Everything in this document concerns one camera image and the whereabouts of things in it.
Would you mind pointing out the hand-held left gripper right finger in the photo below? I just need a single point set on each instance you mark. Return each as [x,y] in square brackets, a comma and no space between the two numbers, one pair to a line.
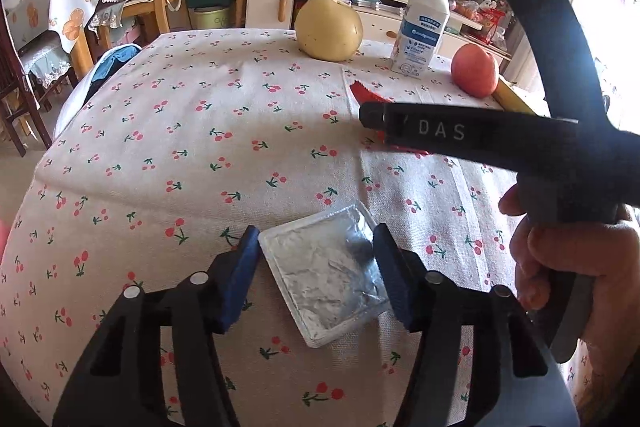
[395,277]

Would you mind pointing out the lace chair cushion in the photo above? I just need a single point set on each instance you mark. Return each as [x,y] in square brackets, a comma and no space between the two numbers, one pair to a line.
[45,62]

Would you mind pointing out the red apple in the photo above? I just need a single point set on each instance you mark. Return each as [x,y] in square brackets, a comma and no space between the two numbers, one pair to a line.
[475,69]

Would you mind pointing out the red foil wrapper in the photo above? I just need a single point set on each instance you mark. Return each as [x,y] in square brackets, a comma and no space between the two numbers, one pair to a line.
[365,93]

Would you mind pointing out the bag of oranges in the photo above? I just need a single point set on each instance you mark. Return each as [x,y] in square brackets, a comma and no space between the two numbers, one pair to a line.
[467,9]

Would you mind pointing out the silver foil packet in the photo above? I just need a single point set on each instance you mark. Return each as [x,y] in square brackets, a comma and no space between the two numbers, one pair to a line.
[325,282]

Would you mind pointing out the cream television cabinet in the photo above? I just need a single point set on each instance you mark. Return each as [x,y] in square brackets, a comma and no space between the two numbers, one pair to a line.
[270,4]

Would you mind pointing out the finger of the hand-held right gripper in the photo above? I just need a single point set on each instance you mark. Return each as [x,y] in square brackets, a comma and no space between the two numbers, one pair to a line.
[372,116]

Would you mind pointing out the cherry print tablecloth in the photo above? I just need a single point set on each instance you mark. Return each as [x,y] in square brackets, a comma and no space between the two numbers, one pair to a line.
[200,157]

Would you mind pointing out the yellow pear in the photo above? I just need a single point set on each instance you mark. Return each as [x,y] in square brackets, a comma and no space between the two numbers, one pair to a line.
[327,29]

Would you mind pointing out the green waste bin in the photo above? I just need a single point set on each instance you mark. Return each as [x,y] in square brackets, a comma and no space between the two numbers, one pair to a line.
[210,18]

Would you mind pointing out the white milk bottle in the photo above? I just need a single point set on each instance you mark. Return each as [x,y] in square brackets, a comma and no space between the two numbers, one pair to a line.
[420,27]

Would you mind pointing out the red printed bag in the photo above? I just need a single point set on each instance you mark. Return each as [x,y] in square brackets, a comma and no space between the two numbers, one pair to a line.
[492,27]

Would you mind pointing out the dark wooden chair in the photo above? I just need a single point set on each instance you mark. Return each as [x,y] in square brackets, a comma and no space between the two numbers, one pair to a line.
[12,87]

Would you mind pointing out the yellow banana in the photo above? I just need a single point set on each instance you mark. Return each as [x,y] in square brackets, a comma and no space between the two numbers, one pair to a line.
[515,99]

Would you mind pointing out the person's right hand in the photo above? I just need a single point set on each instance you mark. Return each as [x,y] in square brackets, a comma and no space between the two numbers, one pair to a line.
[620,267]

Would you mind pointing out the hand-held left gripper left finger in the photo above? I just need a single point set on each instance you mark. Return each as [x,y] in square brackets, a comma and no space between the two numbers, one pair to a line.
[240,277]

